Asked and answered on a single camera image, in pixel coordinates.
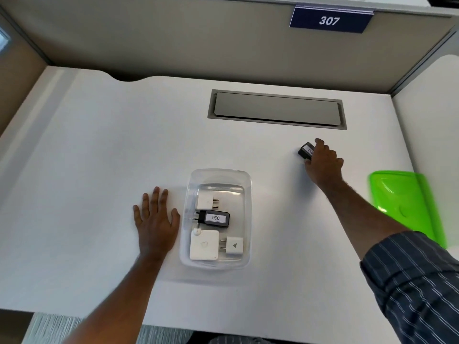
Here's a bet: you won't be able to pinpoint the compact black charger white label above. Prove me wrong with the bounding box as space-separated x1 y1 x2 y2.
298 142 318 162

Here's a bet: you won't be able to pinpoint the green lid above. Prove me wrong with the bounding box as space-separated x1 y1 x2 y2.
369 171 447 249

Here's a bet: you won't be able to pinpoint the large square white charger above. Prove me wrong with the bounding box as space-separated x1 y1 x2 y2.
189 228 220 261

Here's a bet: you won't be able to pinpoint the person's left hand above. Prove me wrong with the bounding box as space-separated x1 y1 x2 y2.
133 186 181 262

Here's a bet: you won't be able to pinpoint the white desk side divider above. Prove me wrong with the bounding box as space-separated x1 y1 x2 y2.
391 53 459 262

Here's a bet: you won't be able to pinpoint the long black charger white label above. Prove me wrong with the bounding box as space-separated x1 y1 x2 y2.
193 209 231 229

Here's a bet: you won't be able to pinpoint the clear plastic container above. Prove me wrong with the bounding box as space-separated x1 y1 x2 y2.
179 169 252 271

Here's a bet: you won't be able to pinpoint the small white plug adapter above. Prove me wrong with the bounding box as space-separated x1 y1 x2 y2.
219 236 244 258

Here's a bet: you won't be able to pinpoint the white charger round pins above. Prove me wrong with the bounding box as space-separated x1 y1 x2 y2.
196 194 220 212

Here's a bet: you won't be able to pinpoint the blue desk number sign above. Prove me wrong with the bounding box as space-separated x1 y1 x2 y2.
289 5 375 34

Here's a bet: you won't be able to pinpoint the person's right hand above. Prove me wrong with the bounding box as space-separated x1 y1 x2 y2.
304 138 347 193

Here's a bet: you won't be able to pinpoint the beige partition with glass window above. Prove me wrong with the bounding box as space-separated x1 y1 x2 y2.
0 10 51 344

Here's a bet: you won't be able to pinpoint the person's left forearm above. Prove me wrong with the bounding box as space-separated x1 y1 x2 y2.
66 256 165 344

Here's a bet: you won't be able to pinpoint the grey desk cable hatch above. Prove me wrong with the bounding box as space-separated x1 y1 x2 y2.
207 89 348 131

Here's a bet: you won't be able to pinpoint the beige desk partition panel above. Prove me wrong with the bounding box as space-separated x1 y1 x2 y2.
0 0 459 94

